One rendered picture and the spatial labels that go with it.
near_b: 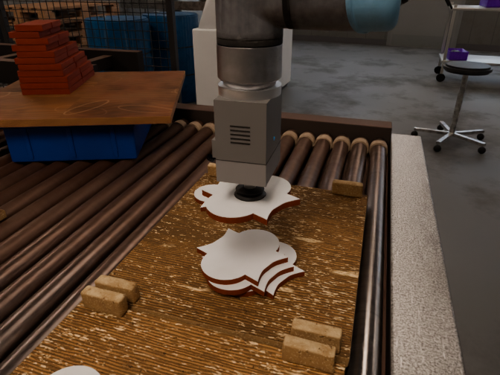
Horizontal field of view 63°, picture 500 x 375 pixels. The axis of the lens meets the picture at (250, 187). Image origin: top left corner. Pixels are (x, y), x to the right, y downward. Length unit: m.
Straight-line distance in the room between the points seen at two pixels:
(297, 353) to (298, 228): 0.28
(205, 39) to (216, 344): 3.84
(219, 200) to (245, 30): 0.22
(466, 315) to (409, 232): 1.34
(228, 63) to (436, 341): 0.42
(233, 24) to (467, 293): 1.93
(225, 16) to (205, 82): 3.85
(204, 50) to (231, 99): 3.77
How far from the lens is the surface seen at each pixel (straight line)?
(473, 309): 2.15
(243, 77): 0.46
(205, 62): 4.26
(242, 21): 0.45
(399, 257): 0.72
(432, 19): 9.50
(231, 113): 0.47
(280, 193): 0.56
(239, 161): 0.49
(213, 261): 0.59
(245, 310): 0.56
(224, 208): 0.52
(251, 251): 0.60
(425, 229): 0.81
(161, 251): 0.67
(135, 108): 1.04
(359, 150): 1.10
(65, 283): 0.69
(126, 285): 0.58
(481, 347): 1.98
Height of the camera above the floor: 1.32
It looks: 27 degrees down
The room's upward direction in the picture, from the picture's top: straight up
